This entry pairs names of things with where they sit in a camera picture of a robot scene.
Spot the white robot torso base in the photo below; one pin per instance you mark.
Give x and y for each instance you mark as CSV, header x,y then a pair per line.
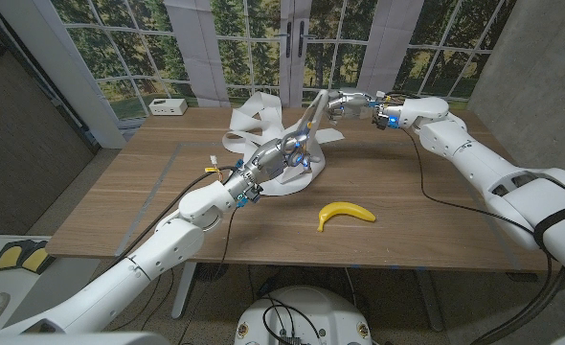
x,y
321,311

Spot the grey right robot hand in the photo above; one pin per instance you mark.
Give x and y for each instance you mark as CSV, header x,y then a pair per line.
x,y
354,103

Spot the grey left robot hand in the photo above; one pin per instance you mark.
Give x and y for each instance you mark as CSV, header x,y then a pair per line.
x,y
268,160

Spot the white table leg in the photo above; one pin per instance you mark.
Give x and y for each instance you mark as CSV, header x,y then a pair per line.
x,y
184,292

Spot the white power strip box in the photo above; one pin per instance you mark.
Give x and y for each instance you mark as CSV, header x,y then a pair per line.
x,y
167,106

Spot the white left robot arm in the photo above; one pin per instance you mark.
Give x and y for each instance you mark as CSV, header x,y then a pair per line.
x,y
143,268

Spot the printed window forest backdrop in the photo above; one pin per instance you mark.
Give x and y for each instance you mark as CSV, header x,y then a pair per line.
x,y
263,48

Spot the yellow black foot pedal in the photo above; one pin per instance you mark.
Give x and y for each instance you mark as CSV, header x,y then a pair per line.
x,y
38,259
7,256

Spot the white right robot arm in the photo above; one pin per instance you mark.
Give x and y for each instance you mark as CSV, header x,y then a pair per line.
x,y
503,163

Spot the yellow toy banana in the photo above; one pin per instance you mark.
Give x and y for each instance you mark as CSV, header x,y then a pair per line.
x,y
342,209

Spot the white receipt paper strip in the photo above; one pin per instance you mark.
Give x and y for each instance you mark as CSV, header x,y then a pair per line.
x,y
273,129

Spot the grey table leg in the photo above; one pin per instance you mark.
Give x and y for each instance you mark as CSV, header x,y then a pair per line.
x,y
428,299

